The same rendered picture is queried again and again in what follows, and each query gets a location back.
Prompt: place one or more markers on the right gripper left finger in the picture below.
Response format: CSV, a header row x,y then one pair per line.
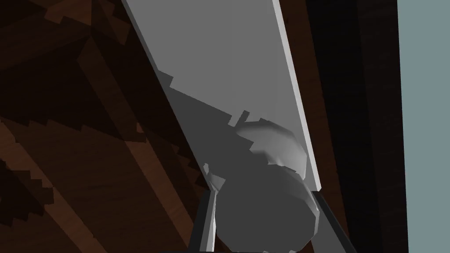
x,y
206,225

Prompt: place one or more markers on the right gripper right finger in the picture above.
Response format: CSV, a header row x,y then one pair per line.
x,y
332,235

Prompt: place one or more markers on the grey round door knob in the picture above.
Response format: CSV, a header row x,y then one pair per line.
x,y
260,211

